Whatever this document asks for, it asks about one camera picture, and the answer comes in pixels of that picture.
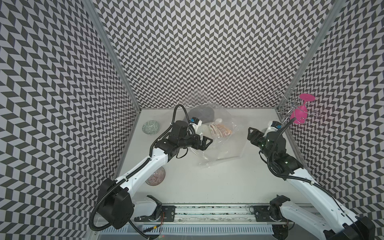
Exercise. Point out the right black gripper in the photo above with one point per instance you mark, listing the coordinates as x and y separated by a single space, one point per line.
258 135

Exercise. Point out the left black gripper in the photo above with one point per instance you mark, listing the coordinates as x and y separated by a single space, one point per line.
197 146

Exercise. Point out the clear plastic vacuum bag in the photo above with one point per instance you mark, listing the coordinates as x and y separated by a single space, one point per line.
224 149

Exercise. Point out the grey towel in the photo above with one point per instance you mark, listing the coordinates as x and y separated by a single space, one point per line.
205 114

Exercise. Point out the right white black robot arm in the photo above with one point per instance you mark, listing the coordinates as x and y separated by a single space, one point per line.
334 222

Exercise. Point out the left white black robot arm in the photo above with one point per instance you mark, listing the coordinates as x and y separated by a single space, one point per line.
115 206

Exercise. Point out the pink plastic wine glass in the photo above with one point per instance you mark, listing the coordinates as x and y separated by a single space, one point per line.
300 113

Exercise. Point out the green patterned small bowl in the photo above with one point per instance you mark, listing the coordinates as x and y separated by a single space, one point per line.
151 127

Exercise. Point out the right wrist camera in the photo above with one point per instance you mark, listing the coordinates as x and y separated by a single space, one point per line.
273 126

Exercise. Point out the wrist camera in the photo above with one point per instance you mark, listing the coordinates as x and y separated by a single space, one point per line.
195 123
273 126

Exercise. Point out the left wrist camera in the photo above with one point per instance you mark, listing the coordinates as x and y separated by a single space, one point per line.
195 123

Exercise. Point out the chrome wire glass rack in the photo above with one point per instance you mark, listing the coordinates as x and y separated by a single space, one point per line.
289 102

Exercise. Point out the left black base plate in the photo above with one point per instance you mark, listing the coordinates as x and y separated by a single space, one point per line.
165 214

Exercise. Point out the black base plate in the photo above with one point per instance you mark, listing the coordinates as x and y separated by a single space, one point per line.
264 213
165 214

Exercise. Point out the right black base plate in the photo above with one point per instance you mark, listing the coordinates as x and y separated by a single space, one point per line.
264 213

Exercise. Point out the aluminium mounting rail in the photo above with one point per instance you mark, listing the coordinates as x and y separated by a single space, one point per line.
213 214

